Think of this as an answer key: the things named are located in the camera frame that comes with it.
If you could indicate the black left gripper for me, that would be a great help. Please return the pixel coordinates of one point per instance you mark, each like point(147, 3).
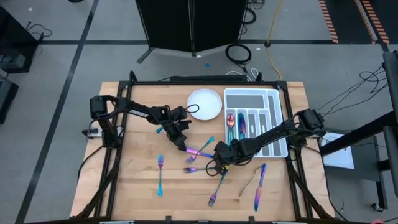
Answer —
point(177, 119)

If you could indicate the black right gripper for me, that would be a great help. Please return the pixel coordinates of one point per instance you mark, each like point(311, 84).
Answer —
point(227, 152)

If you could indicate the iridescent rainbow knife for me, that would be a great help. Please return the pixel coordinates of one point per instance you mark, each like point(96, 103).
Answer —
point(242, 134)
point(257, 193)
point(194, 151)
point(242, 119)
point(241, 127)

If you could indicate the iridescent rainbow fork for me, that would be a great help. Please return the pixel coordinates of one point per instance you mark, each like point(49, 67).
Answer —
point(160, 160)
point(212, 199)
point(159, 130)
point(190, 170)
point(209, 141)

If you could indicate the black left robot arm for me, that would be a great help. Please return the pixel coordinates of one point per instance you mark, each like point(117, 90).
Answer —
point(136, 110)

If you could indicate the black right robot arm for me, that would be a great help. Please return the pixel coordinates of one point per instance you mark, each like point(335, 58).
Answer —
point(273, 133)

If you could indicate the white round plate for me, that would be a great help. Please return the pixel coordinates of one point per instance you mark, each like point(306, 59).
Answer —
point(202, 102)

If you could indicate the black power strip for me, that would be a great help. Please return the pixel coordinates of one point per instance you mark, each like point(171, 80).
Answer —
point(208, 77)

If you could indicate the white cutlery tray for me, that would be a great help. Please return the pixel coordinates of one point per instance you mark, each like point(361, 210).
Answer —
point(276, 105)

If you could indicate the grey control box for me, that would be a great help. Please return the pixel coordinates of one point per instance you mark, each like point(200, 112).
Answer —
point(91, 133)

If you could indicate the black folding room divider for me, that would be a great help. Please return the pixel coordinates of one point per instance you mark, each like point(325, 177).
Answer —
point(168, 25)

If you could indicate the white paper sheet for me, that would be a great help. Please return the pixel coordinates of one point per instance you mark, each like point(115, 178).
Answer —
point(339, 155)

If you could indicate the black box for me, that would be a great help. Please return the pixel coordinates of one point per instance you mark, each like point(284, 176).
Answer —
point(7, 99)

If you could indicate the black metal stand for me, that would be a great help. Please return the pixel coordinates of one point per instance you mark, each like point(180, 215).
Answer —
point(390, 93)

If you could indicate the black mat orange striped edge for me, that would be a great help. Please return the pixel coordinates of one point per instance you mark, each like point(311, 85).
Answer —
point(345, 18)

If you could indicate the black cabinet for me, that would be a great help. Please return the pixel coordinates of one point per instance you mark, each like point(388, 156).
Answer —
point(12, 37)

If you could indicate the white table-level camera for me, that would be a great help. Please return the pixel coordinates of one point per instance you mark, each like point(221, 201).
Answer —
point(202, 222)

